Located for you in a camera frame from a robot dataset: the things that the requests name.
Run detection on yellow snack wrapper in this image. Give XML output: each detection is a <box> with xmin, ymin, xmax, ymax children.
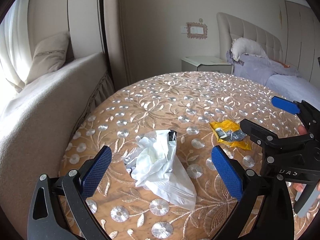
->
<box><xmin>210</xmin><ymin>120</ymin><xmax>252</xmax><ymax>151</ymax></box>

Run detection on white plastic bag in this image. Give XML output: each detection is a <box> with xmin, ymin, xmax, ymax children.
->
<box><xmin>124</xmin><ymin>129</ymin><xmax>197</xmax><ymax>210</ymax></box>

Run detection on person's right hand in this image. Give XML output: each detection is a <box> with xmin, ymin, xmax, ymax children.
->
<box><xmin>292</xmin><ymin>125</ymin><xmax>320</xmax><ymax>193</ymax></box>

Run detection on lavender bed duvet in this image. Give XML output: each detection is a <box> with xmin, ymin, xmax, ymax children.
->
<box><xmin>226</xmin><ymin>50</ymin><xmax>319</xmax><ymax>109</ymax></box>

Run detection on beige wardrobe doors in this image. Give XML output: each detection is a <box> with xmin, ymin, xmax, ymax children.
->
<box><xmin>285</xmin><ymin>1</ymin><xmax>319</xmax><ymax>88</ymax></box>

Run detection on white bedside table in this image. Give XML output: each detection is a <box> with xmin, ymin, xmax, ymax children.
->
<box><xmin>181</xmin><ymin>56</ymin><xmax>233</xmax><ymax>74</ymax></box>

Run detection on white bed pillow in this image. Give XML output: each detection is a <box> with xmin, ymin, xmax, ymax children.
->
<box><xmin>231</xmin><ymin>37</ymin><xmax>268</xmax><ymax>61</ymax></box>

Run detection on beige window seat cushion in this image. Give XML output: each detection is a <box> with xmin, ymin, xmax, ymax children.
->
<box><xmin>1</xmin><ymin>53</ymin><xmax>114</xmax><ymax>239</ymax></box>

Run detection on embroidered sequin round tablecloth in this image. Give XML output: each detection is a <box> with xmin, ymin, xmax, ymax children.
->
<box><xmin>59</xmin><ymin>72</ymin><xmax>300</xmax><ymax>239</ymax></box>

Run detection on beige tufted headboard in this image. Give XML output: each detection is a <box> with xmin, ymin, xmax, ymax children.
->
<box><xmin>216</xmin><ymin>12</ymin><xmax>284</xmax><ymax>62</ymax></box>

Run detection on beige throw pillow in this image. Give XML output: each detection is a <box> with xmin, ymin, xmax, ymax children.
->
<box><xmin>25</xmin><ymin>31</ymin><xmax>70</xmax><ymax>85</ymax></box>

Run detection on white sheer curtain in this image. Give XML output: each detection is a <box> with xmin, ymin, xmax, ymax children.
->
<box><xmin>1</xmin><ymin>0</ymin><xmax>32</xmax><ymax>93</ymax></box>

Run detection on gold wall sconce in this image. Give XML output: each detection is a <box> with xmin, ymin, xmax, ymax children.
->
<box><xmin>278</xmin><ymin>6</ymin><xmax>283</xmax><ymax>28</ymax></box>

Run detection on framed wall switch plate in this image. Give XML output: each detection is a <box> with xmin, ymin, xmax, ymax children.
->
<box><xmin>187</xmin><ymin>22</ymin><xmax>208</xmax><ymax>39</ymax></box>

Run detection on small white wall outlet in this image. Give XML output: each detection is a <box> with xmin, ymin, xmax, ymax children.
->
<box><xmin>181</xmin><ymin>26</ymin><xmax>188</xmax><ymax>34</ymax></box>

